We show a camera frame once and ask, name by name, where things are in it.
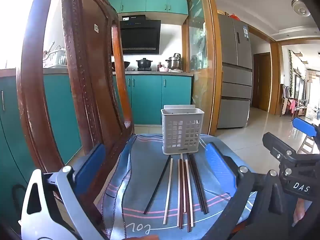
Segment carved wooden chair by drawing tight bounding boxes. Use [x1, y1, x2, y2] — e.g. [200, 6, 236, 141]
[16, 0, 160, 240]

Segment blue striped cloth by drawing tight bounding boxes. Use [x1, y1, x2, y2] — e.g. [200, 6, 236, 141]
[101, 133, 258, 240]

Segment black range hood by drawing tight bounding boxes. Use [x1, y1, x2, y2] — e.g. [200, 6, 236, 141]
[119, 15, 162, 55]

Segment brown wooden door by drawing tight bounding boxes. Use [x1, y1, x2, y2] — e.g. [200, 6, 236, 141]
[252, 52, 272, 112]

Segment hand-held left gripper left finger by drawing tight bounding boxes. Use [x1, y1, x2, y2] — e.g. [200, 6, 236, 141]
[19, 144, 107, 240]

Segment green leaf garland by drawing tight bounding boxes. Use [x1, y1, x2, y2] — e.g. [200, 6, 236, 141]
[288, 49, 294, 98]

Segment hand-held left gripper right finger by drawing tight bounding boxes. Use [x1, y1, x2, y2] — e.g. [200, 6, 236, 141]
[205, 142, 300, 240]

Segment wooden stool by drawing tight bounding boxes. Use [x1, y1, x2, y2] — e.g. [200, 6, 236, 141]
[296, 135, 315, 155]

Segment dining chairs with clothes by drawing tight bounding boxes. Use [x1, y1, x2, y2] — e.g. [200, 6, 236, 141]
[281, 84, 310, 117]

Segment steel stock pot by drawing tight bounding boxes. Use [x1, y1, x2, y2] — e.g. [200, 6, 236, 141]
[165, 53, 183, 70]

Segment teal lower cabinets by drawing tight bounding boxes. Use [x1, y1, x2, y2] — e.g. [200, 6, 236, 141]
[0, 74, 193, 205]

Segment grey kitchen countertop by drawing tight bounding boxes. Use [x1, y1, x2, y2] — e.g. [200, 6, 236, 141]
[0, 66, 194, 77]

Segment person's right hand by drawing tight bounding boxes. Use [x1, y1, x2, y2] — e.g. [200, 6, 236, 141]
[292, 199, 306, 227]

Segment round ceiling lamp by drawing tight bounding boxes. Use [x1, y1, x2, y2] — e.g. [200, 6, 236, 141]
[291, 0, 310, 17]

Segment silver refrigerator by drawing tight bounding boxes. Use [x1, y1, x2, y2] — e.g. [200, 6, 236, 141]
[217, 14, 253, 129]

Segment wood framed glass door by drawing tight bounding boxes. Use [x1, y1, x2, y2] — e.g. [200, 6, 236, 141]
[182, 0, 223, 135]

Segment black cooking pot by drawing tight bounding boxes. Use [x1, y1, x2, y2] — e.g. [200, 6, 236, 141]
[136, 58, 152, 69]

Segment white dish rack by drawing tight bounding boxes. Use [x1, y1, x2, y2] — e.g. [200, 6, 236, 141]
[42, 41, 68, 68]

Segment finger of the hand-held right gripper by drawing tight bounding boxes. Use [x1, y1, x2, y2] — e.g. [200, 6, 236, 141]
[262, 132, 300, 163]
[292, 117, 320, 140]

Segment white chopstick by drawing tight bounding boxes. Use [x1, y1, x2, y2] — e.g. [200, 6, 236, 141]
[163, 157, 174, 225]
[180, 159, 187, 213]
[185, 159, 194, 228]

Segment black wok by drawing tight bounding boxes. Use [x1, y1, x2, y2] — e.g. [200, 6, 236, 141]
[111, 60, 131, 71]

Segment white plastic utensil basket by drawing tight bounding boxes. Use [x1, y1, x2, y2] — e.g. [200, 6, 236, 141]
[161, 104, 205, 155]

